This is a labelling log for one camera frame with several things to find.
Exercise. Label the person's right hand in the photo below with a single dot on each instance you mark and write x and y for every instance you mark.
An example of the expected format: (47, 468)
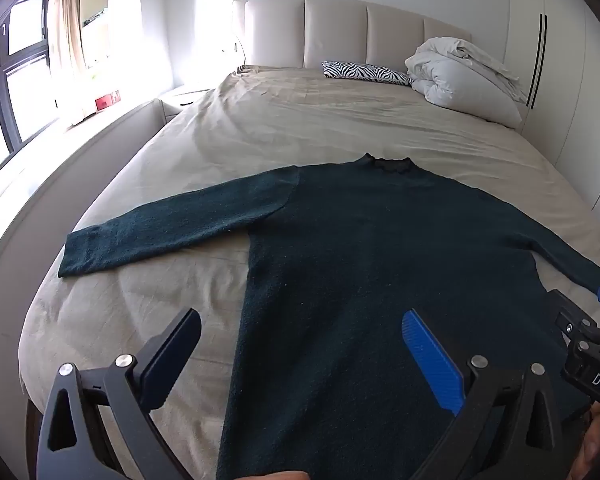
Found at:
(594, 442)

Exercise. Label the black framed window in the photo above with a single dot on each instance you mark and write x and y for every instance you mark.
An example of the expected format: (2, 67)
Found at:
(20, 60)

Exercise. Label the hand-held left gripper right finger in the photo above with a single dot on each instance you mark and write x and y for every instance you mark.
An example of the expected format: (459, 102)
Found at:
(430, 360)

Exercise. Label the white nightstand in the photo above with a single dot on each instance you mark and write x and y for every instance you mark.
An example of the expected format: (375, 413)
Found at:
(182, 100)

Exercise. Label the cream padded headboard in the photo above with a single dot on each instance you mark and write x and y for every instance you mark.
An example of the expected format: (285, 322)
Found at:
(335, 30)

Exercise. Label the zebra print pillow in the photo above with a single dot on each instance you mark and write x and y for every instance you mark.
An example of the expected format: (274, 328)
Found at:
(365, 72)

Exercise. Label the red box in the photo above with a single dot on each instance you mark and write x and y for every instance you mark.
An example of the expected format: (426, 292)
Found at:
(105, 101)

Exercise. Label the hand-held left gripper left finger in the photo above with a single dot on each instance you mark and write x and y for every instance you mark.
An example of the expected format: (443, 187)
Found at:
(174, 359)

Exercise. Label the white wall shelf unit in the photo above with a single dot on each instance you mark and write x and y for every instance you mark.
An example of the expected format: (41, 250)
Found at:
(96, 10)

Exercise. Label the white wardrobe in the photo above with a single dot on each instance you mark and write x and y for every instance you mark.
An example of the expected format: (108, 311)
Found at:
(565, 60)

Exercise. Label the beige curtain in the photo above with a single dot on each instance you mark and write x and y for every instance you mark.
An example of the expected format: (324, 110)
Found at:
(67, 35)

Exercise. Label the white crumpled duvet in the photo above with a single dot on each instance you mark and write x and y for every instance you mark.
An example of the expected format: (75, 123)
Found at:
(460, 80)

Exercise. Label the bed with beige sheet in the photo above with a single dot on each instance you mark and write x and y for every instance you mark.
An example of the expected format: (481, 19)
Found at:
(305, 125)

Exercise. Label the dark teal knit sweater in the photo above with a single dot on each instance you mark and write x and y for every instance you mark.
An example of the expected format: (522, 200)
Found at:
(355, 260)

